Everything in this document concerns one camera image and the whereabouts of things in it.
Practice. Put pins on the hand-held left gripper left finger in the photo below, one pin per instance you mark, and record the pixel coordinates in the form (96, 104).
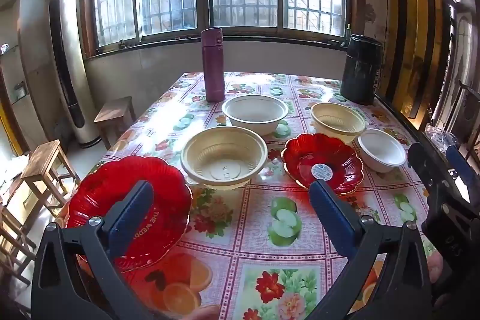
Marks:
(131, 215)

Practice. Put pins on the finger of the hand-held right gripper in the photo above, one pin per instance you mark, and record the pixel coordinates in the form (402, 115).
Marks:
(425, 166)
(463, 173)

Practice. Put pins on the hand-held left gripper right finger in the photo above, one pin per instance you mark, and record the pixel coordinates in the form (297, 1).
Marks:
(330, 215)

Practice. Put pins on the large red scalloped plate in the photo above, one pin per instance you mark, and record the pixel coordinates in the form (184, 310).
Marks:
(93, 188)

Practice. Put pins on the small white bowl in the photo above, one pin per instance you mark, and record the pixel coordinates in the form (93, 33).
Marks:
(380, 151)

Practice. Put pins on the red gold-rimmed scalloped plate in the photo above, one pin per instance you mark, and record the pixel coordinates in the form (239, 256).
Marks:
(318, 151)

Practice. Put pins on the deep beige bowl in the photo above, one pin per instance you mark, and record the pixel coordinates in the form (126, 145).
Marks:
(337, 117)

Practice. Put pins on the wide shallow beige bowl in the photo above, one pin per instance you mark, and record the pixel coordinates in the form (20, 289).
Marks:
(225, 155)

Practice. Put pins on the large white bowl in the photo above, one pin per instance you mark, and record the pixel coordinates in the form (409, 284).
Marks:
(255, 110)

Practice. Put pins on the person's right hand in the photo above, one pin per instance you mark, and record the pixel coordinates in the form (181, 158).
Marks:
(437, 267)

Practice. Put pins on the clear plastic bag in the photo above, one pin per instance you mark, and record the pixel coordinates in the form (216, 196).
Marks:
(438, 134)

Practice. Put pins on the wooden stool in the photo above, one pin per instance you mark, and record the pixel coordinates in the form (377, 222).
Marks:
(112, 108)
(43, 158)
(15, 205)

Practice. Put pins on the black thermos jug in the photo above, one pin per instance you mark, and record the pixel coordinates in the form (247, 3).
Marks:
(360, 72)

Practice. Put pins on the yellow framed glass door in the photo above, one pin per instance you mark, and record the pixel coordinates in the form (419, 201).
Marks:
(9, 117)

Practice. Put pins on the purple thermos bottle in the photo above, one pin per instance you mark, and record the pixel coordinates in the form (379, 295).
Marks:
(213, 69)

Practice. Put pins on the silver standing air conditioner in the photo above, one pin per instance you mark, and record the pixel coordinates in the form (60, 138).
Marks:
(80, 54)

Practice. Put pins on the golden wooden door frame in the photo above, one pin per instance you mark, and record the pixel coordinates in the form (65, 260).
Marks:
(412, 5)

